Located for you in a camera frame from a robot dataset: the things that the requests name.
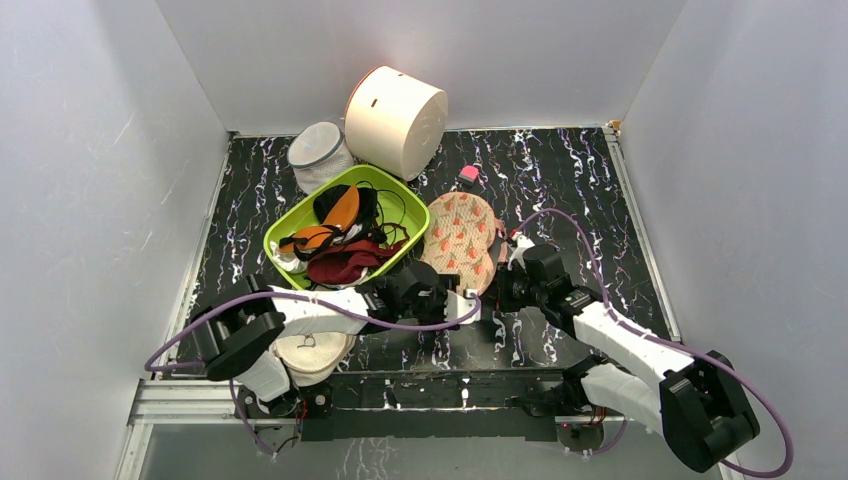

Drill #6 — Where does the floral mesh laundry bag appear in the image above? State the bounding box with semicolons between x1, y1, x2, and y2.
421;192;507;294

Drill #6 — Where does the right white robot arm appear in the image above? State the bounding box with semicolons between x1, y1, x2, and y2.
490;245;760;473

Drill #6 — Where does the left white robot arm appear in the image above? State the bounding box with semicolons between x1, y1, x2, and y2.
187;261;479;416

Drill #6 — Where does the maroon bra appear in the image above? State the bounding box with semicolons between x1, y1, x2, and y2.
306;240;406;286

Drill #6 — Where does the orange black bra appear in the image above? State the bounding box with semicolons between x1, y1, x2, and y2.
277;185;386;262

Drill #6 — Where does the cream round mesh laundry bag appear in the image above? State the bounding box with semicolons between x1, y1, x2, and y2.
271;332;356;387

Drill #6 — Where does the white mesh cylindrical laundry bag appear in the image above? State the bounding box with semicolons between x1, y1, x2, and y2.
286;121;355;194

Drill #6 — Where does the green plastic bin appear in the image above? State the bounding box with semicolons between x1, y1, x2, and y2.
264;164;430;290

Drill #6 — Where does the pink small block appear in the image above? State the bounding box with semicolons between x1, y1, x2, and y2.
458;165;480;186

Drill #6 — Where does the white garment in bin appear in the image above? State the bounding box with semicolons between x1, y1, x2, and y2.
271;250;308;275

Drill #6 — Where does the white cylindrical container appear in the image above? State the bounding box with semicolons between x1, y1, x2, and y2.
344;66;449;181

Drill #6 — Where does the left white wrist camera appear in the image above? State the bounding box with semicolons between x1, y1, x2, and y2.
445;289;482;325

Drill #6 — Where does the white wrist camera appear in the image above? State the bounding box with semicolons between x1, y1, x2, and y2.
445;289;482;325
507;233;535;270

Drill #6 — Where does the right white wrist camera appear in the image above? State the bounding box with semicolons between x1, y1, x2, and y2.
507;233;535;270

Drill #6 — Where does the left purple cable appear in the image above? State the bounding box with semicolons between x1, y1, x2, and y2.
144;290;484;458

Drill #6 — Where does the purple cable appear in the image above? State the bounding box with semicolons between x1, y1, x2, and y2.
144;290;484;458
513;207;795;480

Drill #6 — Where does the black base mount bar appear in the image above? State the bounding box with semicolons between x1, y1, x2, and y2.
228;367;631;444

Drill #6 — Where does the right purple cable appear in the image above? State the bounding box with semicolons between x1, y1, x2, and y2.
513;207;795;480

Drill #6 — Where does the aluminium frame rail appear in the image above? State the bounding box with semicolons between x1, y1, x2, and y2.
113;374;743;480

